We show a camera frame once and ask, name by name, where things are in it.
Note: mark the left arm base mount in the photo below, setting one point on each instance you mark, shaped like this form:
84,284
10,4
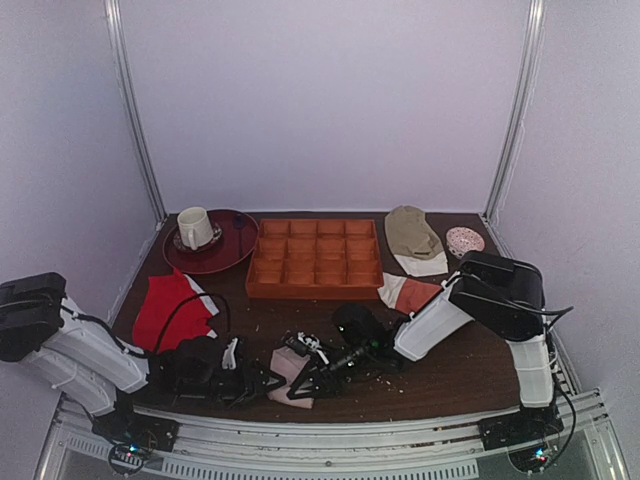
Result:
135,439

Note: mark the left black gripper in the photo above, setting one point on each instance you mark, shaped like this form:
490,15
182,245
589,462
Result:
246,382

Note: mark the orange underwear white waistband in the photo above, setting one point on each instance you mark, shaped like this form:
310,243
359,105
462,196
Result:
406,295

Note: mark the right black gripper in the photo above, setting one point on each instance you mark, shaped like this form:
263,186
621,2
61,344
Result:
326,368

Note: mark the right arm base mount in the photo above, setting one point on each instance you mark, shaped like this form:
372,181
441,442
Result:
525,435

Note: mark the cream ceramic mug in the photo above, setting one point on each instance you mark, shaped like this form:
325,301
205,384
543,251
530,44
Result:
195,227

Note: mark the mauve underwear white waistband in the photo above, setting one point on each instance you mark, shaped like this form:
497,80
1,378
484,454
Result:
287,363

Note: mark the right aluminium frame post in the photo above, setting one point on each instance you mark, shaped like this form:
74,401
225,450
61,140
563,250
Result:
514,135

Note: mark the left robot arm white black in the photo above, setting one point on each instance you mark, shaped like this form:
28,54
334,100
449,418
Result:
78,354

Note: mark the dark red bowl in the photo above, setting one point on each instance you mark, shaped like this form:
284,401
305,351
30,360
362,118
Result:
237,241

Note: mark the pink patterned small bowl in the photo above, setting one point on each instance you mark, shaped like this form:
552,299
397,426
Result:
461,240

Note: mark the aluminium frame post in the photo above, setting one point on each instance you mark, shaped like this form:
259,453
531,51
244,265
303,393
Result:
124,77
514,135

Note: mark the dark saucer plate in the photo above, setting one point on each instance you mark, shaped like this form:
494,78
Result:
217,235

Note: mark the orange wooden compartment tray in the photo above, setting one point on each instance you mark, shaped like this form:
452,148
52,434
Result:
316,259

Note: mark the red underwear white trim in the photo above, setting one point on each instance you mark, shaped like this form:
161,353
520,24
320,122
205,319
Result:
176,306

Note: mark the left aluminium frame post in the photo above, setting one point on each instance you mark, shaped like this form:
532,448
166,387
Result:
124,77

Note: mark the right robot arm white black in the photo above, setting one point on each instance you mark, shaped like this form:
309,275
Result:
504,296

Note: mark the khaki underwear cream waistband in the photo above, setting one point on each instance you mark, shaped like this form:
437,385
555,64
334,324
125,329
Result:
413,242

